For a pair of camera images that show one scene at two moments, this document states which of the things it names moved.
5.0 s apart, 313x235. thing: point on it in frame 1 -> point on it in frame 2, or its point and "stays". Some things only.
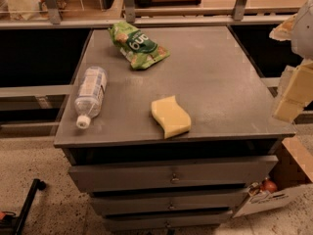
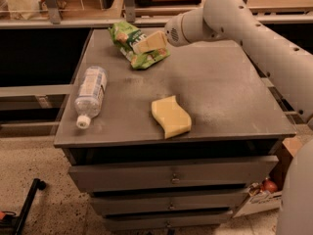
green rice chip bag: (136, 47) stays
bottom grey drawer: (168, 221) stays
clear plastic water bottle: (90, 96) stays
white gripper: (303, 33) -> (173, 33)
